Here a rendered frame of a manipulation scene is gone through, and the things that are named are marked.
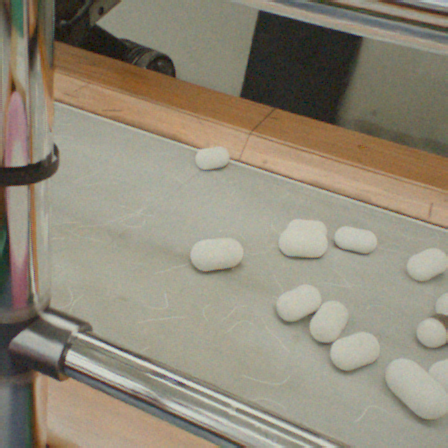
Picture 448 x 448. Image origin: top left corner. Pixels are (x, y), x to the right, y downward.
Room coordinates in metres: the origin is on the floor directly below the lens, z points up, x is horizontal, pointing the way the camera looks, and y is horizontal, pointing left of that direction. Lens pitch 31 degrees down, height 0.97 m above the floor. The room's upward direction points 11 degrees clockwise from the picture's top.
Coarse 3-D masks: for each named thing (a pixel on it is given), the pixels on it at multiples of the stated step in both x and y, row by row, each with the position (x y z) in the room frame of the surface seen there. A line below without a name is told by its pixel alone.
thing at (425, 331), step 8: (424, 320) 0.29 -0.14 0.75; (432, 320) 0.29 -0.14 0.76; (424, 328) 0.28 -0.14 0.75; (432, 328) 0.28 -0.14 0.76; (440, 328) 0.28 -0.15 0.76; (424, 336) 0.28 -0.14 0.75; (432, 336) 0.28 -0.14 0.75; (440, 336) 0.28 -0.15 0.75; (424, 344) 0.28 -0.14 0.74; (432, 344) 0.28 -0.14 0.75; (440, 344) 0.28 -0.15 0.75
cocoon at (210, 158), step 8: (200, 152) 0.47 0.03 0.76; (208, 152) 0.47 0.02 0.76; (216, 152) 0.47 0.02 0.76; (224, 152) 0.48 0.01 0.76; (200, 160) 0.46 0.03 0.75; (208, 160) 0.46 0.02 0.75; (216, 160) 0.47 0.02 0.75; (224, 160) 0.47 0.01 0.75; (200, 168) 0.47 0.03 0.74; (208, 168) 0.47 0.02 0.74
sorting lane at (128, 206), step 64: (64, 128) 0.50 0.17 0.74; (128, 128) 0.53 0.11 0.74; (64, 192) 0.38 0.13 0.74; (128, 192) 0.40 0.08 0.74; (192, 192) 0.42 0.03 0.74; (256, 192) 0.45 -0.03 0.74; (320, 192) 0.47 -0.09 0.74; (64, 256) 0.30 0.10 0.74; (128, 256) 0.31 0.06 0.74; (256, 256) 0.34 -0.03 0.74; (320, 256) 0.36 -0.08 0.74; (384, 256) 0.38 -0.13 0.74; (128, 320) 0.25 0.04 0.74; (192, 320) 0.26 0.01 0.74; (256, 320) 0.27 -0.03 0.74; (384, 320) 0.30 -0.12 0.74; (256, 384) 0.22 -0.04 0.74; (320, 384) 0.23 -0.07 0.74; (384, 384) 0.24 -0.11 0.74
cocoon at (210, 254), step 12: (204, 240) 0.32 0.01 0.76; (216, 240) 0.32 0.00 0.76; (228, 240) 0.32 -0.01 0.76; (192, 252) 0.31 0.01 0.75; (204, 252) 0.31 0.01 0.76; (216, 252) 0.31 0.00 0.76; (228, 252) 0.32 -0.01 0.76; (240, 252) 0.32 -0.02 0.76; (204, 264) 0.31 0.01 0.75; (216, 264) 0.31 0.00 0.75; (228, 264) 0.31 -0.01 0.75
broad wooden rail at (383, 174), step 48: (96, 96) 0.56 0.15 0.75; (144, 96) 0.56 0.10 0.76; (192, 96) 0.59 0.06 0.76; (192, 144) 0.51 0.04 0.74; (240, 144) 0.51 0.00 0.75; (288, 144) 0.51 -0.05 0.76; (336, 144) 0.53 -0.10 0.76; (384, 144) 0.56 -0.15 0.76; (336, 192) 0.47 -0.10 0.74; (384, 192) 0.47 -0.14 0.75; (432, 192) 0.47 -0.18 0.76
